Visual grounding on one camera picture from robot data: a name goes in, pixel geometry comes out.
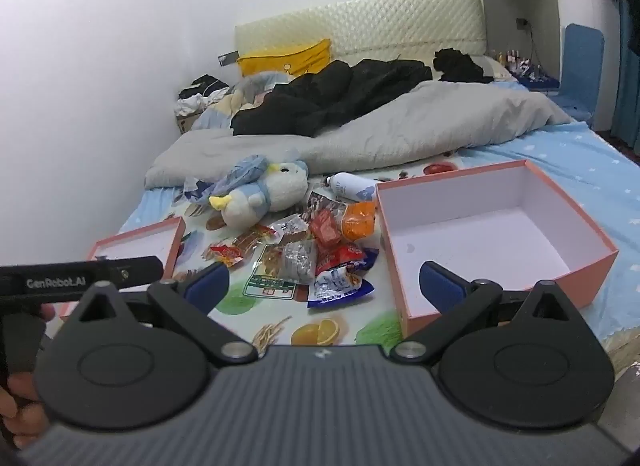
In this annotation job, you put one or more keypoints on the dark blue snack packet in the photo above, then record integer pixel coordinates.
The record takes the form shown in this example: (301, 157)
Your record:
(371, 258)

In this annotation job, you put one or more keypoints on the blue star print bedsheet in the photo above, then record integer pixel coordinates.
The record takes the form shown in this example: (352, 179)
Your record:
(575, 155)

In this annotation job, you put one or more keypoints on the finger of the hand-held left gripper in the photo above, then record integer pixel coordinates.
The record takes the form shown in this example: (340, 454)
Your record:
(137, 271)

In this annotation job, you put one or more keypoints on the blue curtain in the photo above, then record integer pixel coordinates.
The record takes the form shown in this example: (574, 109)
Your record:
(627, 95)

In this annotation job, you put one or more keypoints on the wall socket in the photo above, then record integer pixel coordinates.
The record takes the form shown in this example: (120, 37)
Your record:
(523, 23)

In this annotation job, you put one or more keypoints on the white bottle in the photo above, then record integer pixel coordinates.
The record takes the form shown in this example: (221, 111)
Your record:
(350, 184)

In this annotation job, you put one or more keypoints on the white pillow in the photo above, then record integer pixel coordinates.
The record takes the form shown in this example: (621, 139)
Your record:
(497, 68)

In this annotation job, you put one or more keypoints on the blue white snack packet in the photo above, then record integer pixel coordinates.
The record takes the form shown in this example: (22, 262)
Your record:
(335, 288)

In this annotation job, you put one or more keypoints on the plush duck toy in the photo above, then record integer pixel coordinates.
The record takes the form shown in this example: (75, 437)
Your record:
(272, 191)

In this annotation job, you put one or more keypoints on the black jacket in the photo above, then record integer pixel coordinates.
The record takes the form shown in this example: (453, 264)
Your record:
(310, 95)

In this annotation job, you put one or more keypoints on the green snack packet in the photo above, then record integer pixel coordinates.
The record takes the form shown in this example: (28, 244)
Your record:
(267, 283)

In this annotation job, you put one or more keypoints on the blue bedside table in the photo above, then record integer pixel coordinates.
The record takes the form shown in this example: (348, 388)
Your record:
(540, 81)

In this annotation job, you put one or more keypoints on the translucent orange red packet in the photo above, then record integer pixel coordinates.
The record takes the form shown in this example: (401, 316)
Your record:
(342, 258)

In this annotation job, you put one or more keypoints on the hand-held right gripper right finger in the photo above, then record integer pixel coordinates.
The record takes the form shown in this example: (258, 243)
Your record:
(440, 286)

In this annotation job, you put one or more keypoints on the clear grey snack packet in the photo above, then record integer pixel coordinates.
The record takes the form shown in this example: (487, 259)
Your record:
(297, 261)

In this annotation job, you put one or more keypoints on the red orange sticks packet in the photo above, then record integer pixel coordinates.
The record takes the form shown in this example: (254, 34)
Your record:
(235, 251)

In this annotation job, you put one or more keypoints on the white printed snack packet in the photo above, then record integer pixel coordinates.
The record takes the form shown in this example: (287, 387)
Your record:
(289, 226)

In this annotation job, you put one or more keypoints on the black clothes bundle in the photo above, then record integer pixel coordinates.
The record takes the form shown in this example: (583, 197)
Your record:
(457, 65)

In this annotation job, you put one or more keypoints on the person's left hand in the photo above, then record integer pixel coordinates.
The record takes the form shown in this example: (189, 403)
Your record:
(20, 396)

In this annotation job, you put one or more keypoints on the grey bracket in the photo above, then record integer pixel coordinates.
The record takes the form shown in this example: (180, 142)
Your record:
(228, 58)

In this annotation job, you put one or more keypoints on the pile of clothes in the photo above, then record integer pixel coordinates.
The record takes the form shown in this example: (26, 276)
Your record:
(200, 93)

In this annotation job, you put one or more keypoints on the pink cardboard box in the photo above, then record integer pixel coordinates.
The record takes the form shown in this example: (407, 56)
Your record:
(475, 236)

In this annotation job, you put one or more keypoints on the group of cosmetic bottles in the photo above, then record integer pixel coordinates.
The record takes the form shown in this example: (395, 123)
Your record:
(510, 58)

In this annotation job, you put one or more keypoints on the cream quilted headboard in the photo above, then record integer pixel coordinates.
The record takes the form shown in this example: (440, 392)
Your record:
(390, 20)

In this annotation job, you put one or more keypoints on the food print mat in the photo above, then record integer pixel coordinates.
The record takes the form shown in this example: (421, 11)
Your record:
(235, 306)

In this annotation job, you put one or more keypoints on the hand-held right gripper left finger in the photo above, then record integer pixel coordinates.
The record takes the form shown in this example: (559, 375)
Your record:
(207, 283)

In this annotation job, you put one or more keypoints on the purple brown snack packet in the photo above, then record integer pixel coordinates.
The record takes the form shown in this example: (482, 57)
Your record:
(320, 203)

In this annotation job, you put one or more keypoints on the light blue cartoon blanket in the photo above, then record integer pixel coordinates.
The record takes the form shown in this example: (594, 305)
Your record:
(225, 105)

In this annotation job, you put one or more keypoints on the grey duvet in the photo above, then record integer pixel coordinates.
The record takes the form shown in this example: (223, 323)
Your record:
(400, 130)

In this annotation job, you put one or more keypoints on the yellow pillow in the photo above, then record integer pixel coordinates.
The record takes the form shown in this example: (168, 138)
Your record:
(285, 60)

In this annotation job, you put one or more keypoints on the pink box lid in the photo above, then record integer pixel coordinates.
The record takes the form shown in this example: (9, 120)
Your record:
(140, 246)

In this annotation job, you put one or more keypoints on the orange snack packet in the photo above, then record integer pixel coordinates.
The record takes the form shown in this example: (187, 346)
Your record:
(360, 221)

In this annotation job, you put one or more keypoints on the blue chair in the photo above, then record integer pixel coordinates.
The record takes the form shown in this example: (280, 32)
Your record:
(582, 65)

